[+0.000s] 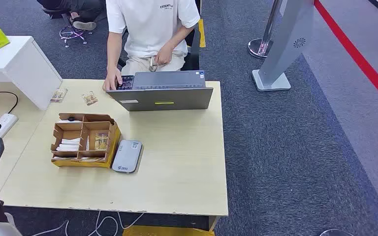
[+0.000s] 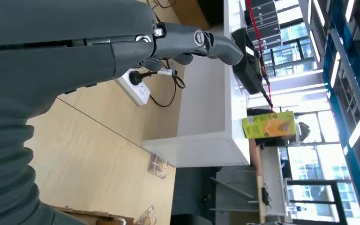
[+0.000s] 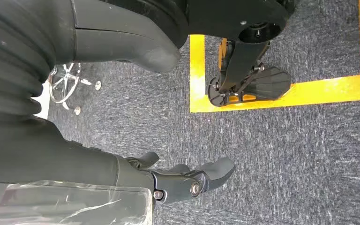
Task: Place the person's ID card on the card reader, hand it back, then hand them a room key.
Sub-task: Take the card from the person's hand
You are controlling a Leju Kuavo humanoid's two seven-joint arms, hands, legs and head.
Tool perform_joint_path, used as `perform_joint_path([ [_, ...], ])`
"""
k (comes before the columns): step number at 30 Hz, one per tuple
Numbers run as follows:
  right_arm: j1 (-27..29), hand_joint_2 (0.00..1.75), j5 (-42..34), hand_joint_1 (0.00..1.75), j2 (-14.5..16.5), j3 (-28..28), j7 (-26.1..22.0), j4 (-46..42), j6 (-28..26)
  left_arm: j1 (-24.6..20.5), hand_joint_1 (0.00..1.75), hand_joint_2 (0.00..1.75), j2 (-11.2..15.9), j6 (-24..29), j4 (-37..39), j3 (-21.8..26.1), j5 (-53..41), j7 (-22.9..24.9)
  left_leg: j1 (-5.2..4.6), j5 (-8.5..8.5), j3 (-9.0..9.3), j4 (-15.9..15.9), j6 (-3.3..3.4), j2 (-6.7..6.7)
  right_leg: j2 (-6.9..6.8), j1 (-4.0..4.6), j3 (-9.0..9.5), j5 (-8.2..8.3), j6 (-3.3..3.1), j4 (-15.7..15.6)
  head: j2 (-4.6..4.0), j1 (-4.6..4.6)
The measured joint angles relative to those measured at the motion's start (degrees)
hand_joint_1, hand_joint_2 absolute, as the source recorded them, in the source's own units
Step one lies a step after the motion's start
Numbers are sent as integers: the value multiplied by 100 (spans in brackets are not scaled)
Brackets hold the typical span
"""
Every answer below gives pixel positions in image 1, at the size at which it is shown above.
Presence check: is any grey kiosk stand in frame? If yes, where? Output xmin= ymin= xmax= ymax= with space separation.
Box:
xmin=252 ymin=0 xmax=315 ymax=92

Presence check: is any grey card reader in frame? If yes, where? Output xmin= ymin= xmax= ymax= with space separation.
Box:
xmin=111 ymin=140 xmax=143 ymax=174

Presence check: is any cardboard divider box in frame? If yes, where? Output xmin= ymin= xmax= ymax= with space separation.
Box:
xmin=50 ymin=113 xmax=122 ymax=169

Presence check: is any golden picture card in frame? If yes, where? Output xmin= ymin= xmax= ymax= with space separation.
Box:
xmin=94 ymin=132 xmax=109 ymax=151

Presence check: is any person's right hand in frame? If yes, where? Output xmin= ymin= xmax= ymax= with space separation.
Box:
xmin=102 ymin=66 xmax=124 ymax=92

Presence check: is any black smartphone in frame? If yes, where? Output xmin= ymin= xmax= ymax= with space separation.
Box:
xmin=116 ymin=75 xmax=135 ymax=91

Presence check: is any grey laptop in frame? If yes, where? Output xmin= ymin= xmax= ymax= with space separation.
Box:
xmin=106 ymin=70 xmax=214 ymax=112

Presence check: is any red floor stripe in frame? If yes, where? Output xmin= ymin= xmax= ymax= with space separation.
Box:
xmin=313 ymin=0 xmax=378 ymax=113

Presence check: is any white cabinet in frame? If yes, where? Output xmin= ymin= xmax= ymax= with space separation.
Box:
xmin=0 ymin=35 xmax=63 ymax=112

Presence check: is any yellow floor tape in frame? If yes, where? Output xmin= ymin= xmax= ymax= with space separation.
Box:
xmin=198 ymin=19 xmax=207 ymax=49

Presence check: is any person's left hand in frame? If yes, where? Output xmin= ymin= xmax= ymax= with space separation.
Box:
xmin=155 ymin=43 xmax=175 ymax=66

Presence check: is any white cable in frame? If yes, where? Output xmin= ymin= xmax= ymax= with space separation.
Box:
xmin=29 ymin=211 xmax=144 ymax=236

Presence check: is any yellow base panel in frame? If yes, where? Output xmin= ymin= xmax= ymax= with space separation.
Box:
xmin=123 ymin=225 xmax=216 ymax=236

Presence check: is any chrome stanchion base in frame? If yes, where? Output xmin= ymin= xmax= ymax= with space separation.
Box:
xmin=318 ymin=229 xmax=356 ymax=236

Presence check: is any white card stack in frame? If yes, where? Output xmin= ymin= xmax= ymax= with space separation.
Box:
xmin=56 ymin=138 xmax=82 ymax=152

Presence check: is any person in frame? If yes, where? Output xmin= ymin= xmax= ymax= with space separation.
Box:
xmin=36 ymin=0 xmax=106 ymax=31
xmin=102 ymin=0 xmax=201 ymax=92

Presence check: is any chrome stanchion post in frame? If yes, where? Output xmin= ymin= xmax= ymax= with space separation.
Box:
xmin=248 ymin=0 xmax=283 ymax=60

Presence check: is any chrome star chair base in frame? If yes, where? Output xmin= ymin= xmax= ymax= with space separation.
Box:
xmin=59 ymin=25 xmax=94 ymax=49

